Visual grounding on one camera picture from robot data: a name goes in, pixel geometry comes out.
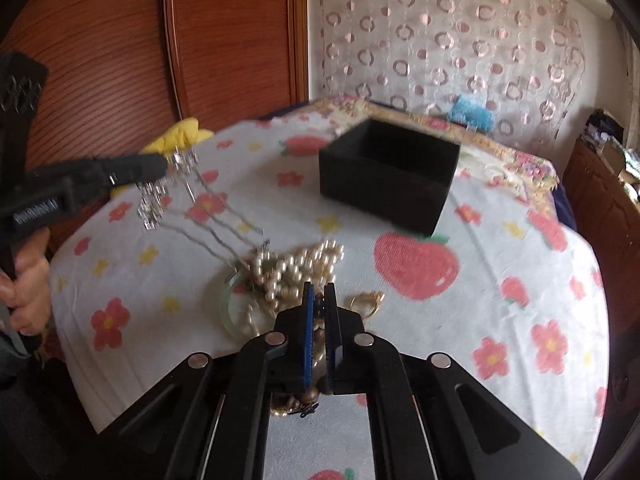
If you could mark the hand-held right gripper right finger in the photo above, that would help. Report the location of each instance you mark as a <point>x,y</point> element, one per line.
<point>331,345</point>

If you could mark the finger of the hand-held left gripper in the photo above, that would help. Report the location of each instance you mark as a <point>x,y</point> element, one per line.
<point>135,169</point>

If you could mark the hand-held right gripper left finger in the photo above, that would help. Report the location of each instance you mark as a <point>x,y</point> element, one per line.
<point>308,345</point>

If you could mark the silver crystal hairpin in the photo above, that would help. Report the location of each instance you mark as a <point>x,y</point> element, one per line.
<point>152,205</point>

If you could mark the black box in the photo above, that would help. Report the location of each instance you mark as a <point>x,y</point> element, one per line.
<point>380,195</point>

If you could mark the person's left hand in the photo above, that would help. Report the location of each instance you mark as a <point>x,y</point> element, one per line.
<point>32,285</point>

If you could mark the yellow plush toy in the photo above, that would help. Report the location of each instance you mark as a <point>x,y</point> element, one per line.
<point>182,132</point>

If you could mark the strawberry and flower print cloth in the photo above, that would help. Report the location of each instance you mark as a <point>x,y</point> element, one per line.
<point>425,345</point>

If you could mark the wooden wardrobe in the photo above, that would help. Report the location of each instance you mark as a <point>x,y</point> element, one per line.
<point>225,35</point>

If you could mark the navy blue bedsheet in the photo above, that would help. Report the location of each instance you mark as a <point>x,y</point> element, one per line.
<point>567,210</point>

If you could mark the blue bubble wrap bundle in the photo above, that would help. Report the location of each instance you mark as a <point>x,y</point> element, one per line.
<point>475,112</point>

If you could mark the wooden cabinet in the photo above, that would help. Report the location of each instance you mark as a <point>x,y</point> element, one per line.
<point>595,195</point>

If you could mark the sheer curtain with pink circles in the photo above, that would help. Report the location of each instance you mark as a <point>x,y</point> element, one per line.
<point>425,35</point>

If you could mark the dark cluttered pile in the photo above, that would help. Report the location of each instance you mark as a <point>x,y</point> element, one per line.
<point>605,127</point>

